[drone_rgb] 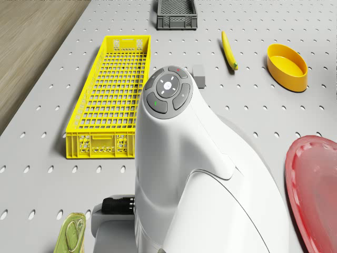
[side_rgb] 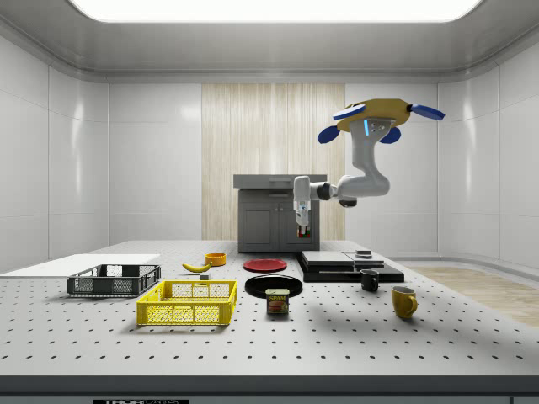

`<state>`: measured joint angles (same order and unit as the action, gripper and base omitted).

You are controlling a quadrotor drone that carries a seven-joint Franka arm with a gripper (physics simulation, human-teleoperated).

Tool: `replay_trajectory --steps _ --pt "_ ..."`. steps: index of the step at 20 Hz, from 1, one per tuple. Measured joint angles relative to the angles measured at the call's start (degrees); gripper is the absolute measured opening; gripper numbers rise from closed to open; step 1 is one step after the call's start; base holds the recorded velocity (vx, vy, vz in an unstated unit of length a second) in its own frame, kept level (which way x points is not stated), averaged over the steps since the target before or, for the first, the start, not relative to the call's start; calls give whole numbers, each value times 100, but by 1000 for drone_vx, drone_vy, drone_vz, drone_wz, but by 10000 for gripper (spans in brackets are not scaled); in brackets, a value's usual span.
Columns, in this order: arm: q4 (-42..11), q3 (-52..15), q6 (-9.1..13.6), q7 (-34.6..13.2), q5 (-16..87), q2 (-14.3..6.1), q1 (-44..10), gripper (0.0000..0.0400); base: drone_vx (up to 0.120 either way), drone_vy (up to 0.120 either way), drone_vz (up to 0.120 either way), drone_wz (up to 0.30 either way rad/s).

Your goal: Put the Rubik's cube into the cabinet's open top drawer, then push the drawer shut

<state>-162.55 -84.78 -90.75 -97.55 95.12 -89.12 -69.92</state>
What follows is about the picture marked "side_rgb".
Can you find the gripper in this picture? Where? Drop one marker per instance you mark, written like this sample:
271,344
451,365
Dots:
301,216

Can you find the puzzle cube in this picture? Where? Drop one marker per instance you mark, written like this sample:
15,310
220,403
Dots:
304,233

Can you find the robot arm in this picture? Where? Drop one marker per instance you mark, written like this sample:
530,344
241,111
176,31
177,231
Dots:
365,160

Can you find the white cabinet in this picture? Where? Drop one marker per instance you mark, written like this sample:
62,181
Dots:
257,223

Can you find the white drawer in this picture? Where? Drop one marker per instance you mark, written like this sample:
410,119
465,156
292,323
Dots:
252,182

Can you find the red plate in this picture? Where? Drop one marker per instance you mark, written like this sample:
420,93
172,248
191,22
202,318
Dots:
264,265

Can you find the black stove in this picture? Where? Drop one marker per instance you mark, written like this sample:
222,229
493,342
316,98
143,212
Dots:
337,269

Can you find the black plate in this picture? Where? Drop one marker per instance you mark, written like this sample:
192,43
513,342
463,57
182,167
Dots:
259,284

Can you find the flat-sided can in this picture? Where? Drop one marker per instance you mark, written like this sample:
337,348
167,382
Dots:
277,302

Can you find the black mug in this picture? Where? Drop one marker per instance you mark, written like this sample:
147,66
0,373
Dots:
369,281

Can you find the yellow bowl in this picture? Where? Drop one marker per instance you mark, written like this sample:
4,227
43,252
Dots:
215,259

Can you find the banana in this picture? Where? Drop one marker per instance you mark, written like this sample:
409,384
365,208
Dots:
195,268

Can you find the yellow mug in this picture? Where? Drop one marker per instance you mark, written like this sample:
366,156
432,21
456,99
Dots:
402,303

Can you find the drone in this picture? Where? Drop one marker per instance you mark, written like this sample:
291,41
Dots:
381,110

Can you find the yellow basket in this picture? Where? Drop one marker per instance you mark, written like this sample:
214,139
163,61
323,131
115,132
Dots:
185,313

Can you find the dark grey basket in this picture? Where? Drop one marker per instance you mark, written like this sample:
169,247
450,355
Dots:
109,285

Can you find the white board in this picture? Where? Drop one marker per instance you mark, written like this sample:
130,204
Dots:
63,265

